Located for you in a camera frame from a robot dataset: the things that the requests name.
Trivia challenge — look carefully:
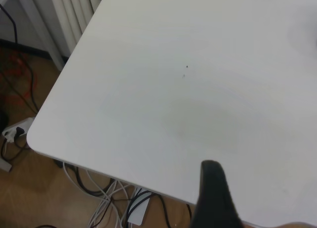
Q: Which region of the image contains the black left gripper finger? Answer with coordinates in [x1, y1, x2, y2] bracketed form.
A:
[192, 160, 245, 228]

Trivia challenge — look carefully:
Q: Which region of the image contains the red cable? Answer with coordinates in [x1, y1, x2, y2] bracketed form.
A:
[0, 51, 38, 110]

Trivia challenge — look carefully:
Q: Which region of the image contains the thick black cable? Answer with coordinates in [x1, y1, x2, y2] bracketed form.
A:
[73, 165, 112, 197]

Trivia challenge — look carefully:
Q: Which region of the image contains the white ribbed radiator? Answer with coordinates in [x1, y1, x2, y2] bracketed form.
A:
[48, 0, 111, 61]

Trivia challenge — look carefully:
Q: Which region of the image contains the grey metal bar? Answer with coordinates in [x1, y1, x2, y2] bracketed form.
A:
[0, 156, 13, 173]

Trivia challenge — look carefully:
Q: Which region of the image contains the white power strip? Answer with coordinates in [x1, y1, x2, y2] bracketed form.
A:
[1, 116, 37, 143]

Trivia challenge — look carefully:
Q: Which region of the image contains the white flat adapter box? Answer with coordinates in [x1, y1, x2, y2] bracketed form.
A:
[126, 188, 152, 226]

